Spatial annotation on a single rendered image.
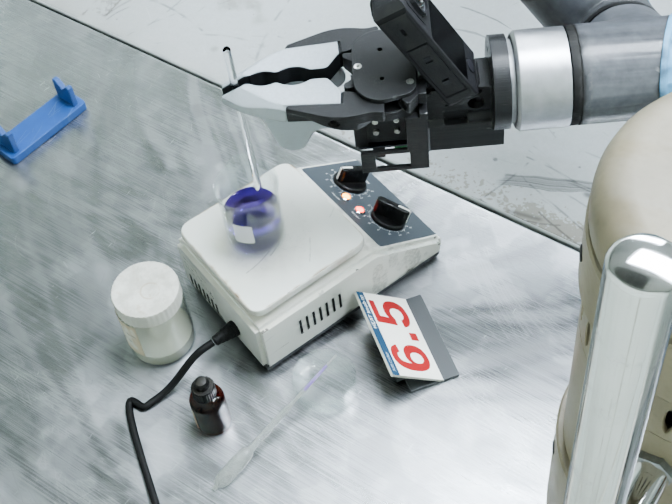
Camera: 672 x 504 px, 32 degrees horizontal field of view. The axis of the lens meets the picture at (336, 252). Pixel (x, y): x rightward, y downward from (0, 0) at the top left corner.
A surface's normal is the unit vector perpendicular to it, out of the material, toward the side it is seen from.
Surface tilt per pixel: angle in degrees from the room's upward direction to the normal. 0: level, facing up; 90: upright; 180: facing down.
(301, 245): 0
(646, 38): 11
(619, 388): 90
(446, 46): 61
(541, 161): 0
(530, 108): 80
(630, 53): 25
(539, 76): 44
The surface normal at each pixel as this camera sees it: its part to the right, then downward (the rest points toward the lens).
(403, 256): 0.60, 0.61
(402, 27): 0.03, 0.83
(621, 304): -0.64, 0.65
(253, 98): -0.47, 0.02
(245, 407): -0.08, -0.59
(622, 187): -0.40, -0.55
